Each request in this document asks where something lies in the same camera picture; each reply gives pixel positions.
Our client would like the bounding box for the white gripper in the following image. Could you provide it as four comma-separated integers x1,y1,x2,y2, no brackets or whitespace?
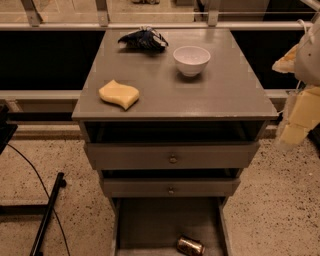
272,23,320,147

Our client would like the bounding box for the orange soda can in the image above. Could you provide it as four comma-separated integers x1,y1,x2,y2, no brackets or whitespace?
176,236,205,256

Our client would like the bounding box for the top grey drawer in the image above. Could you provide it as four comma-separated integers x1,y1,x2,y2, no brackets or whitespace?
85,142,259,170

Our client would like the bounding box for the grey drawer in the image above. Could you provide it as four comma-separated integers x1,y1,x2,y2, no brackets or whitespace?
110,198,233,256
85,142,259,170
101,178,240,198

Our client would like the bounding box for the grey drawer cabinet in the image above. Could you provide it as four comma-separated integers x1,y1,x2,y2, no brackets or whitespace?
73,29,277,256

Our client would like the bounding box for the middle grey drawer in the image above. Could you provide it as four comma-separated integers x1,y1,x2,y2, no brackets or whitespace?
101,178,240,198

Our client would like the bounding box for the bottom grey drawer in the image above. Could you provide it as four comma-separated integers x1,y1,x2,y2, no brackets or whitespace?
110,198,233,256

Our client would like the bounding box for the white bowl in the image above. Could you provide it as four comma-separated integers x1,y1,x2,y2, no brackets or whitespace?
173,46,211,77

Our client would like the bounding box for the blue chip bag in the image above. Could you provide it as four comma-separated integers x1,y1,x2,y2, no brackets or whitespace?
118,26,169,52

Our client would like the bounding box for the yellow sponge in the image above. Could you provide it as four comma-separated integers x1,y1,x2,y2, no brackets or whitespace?
98,80,140,110

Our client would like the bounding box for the black stand leg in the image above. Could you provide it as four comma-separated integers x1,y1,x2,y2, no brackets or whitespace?
29,172,66,256

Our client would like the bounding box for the black equipment at left edge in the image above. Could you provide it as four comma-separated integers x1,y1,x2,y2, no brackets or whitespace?
0,104,18,154

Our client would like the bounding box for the white hanging cable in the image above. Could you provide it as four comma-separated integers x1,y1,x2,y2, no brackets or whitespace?
296,18,313,38

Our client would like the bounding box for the metal railing frame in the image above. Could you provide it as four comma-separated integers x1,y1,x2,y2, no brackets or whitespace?
0,0,320,113

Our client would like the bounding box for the black floor cable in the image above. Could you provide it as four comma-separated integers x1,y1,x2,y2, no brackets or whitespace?
6,143,72,256

